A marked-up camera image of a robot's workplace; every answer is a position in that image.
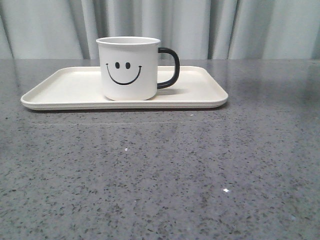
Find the white smiley mug black handle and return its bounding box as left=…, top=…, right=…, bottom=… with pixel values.
left=96, top=36, right=180, bottom=101

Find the pale green curtain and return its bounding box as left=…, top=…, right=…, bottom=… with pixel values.
left=0, top=0, right=320, bottom=60

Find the cream rectangular plastic tray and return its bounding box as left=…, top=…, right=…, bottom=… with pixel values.
left=20, top=66, right=228, bottom=111

